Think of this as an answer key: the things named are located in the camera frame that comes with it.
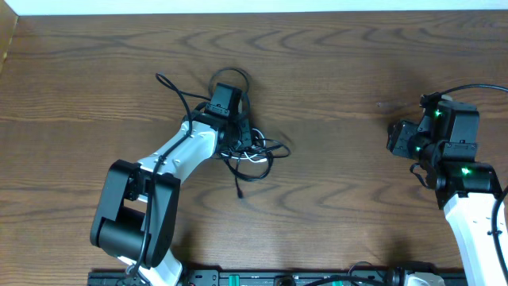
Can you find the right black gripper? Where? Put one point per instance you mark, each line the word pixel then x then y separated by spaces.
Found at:
pixel 398 137

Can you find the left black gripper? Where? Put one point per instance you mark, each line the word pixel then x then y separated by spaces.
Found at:
pixel 247 141

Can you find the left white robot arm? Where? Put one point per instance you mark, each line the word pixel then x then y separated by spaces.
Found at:
pixel 136 213

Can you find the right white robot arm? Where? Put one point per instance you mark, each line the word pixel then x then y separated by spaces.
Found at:
pixel 443 144

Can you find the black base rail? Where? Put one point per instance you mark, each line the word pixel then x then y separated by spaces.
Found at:
pixel 361 273

